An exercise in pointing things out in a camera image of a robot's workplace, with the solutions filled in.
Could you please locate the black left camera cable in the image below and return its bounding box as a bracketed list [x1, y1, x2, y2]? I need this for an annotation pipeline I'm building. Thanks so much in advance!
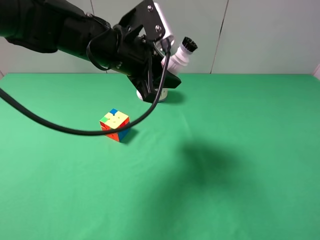
[0, 39, 172, 136]

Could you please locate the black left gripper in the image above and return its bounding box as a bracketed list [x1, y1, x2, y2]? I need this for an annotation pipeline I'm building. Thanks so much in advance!
[99, 24, 182, 103]

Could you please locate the white bottle with black brush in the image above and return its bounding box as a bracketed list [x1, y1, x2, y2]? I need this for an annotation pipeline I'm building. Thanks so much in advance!
[136, 36, 199, 101]

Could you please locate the multicoloured puzzle cube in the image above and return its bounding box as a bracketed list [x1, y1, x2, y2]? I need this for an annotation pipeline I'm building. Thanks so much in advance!
[99, 108, 130, 142]

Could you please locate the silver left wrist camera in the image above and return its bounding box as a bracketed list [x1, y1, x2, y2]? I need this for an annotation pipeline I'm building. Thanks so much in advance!
[154, 2, 175, 46]

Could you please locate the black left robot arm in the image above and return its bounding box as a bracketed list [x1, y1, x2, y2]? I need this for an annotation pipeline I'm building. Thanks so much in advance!
[0, 0, 181, 103]

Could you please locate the purple-lidded white cylinder can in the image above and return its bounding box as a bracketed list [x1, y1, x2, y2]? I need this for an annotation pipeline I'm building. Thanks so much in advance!
[152, 88, 168, 103]

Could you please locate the green table cloth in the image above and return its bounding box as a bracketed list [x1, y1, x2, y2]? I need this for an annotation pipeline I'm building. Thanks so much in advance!
[0, 74, 320, 240]

